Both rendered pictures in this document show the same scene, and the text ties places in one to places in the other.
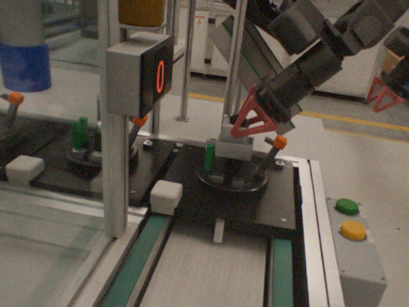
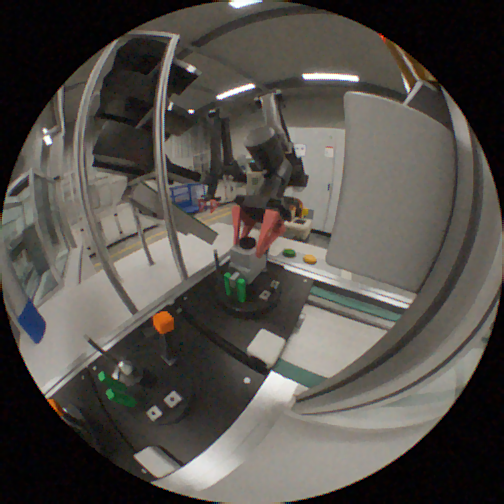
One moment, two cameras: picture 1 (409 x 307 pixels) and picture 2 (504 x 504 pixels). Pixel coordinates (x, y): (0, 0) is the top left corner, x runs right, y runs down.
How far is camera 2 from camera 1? 56 cm
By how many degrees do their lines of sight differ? 55
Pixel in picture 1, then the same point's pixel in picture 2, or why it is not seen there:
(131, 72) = not seen: hidden behind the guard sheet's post
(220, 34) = (142, 192)
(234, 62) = (167, 208)
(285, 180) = not seen: hidden behind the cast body
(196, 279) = (330, 349)
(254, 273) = (324, 314)
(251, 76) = (179, 214)
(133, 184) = (229, 375)
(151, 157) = (180, 336)
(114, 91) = not seen: hidden behind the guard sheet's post
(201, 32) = (80, 237)
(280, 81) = (274, 191)
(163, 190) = (273, 349)
